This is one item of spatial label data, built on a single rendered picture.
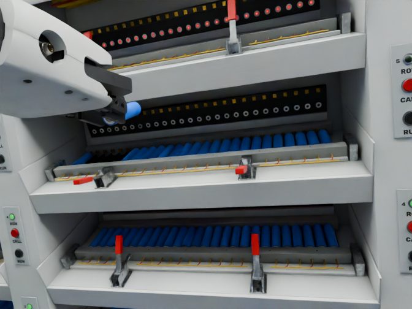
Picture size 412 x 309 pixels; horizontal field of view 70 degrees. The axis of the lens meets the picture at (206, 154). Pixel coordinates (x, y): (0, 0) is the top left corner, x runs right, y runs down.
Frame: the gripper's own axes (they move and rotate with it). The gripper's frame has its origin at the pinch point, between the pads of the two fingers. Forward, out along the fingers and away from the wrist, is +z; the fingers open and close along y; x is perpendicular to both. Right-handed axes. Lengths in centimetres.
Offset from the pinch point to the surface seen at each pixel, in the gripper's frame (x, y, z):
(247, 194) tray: 10.5, -12.6, 20.1
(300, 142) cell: 2.2, -21.8, 26.3
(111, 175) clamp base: 5.6, 12.9, 22.0
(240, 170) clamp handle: 7.1, -12.7, 13.1
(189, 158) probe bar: 3.7, -2.4, 23.0
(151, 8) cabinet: -31.9, 7.0, 30.2
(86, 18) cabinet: -33, 24, 30
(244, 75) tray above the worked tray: -7.5, -14.1, 15.9
